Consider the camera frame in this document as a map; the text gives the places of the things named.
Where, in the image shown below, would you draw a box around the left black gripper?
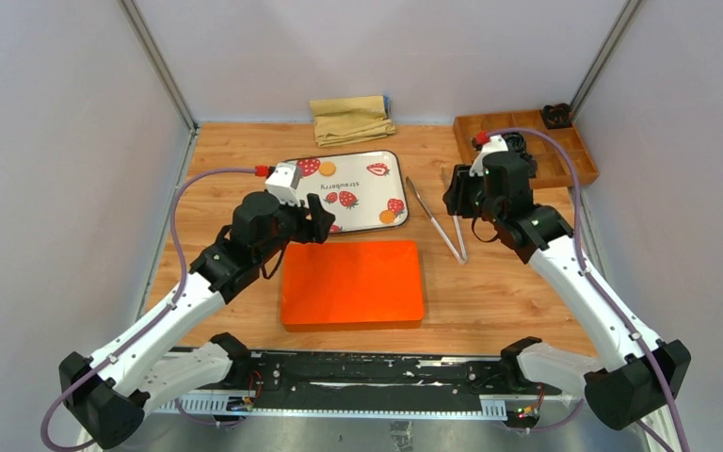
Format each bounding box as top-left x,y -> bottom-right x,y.
256,192 -> 335,266

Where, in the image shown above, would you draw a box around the round orange biscuit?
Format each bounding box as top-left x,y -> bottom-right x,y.
378,210 -> 397,224
318,161 -> 336,177

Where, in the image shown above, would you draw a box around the strawberry print white tray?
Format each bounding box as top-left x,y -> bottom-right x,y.
291,150 -> 410,234

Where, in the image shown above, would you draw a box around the metal tweezers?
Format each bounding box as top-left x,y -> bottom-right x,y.
405,168 -> 469,266

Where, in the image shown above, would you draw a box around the orange box lid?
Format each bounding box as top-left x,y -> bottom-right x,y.
280,240 -> 425,332

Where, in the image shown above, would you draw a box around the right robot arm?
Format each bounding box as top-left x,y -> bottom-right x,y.
442,152 -> 692,430

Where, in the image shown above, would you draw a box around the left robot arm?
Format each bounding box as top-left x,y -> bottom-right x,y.
54,191 -> 335,449

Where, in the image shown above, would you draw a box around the wooden compartment organizer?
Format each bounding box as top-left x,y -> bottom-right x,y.
453,109 -> 599,189

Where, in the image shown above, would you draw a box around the folded beige cloth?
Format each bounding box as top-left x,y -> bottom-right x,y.
309,95 -> 396,148

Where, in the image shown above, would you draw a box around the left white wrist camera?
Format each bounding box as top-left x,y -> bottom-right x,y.
265,162 -> 305,207

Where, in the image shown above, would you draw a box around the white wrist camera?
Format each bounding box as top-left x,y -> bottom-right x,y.
265,162 -> 305,207
470,132 -> 509,177

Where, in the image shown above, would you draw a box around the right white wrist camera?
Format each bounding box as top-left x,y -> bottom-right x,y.
470,132 -> 509,177

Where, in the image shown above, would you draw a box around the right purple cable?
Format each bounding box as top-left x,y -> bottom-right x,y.
486,127 -> 692,452

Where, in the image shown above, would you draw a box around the purple cable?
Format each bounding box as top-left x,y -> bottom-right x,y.
486,127 -> 692,452
40,167 -> 272,452

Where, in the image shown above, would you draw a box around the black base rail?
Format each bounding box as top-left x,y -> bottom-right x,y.
189,348 -> 564,414

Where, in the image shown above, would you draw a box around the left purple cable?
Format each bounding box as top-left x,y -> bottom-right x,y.
40,167 -> 272,452

